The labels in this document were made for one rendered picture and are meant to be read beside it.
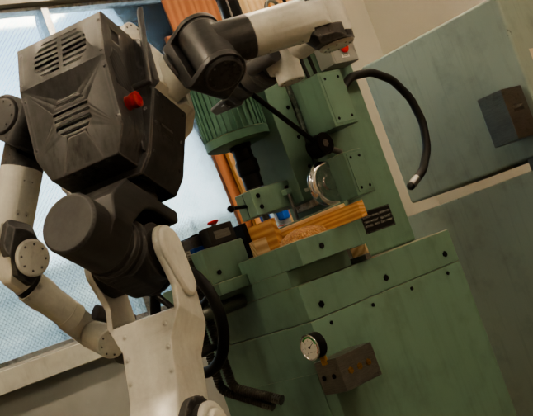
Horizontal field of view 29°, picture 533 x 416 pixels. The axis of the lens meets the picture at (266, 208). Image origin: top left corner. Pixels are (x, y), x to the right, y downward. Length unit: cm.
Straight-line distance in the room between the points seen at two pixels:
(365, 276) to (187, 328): 78
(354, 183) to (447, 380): 56
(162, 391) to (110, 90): 55
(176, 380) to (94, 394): 196
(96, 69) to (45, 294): 52
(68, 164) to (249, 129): 82
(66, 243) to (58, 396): 197
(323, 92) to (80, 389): 157
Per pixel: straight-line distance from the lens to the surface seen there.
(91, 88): 195
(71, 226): 180
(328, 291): 250
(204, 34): 204
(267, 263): 250
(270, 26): 208
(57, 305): 222
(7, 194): 219
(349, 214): 248
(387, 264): 265
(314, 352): 237
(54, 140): 198
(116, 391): 386
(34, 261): 216
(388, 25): 535
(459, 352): 278
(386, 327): 261
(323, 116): 274
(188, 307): 192
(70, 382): 377
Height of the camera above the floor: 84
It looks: 4 degrees up
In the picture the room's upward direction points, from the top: 20 degrees counter-clockwise
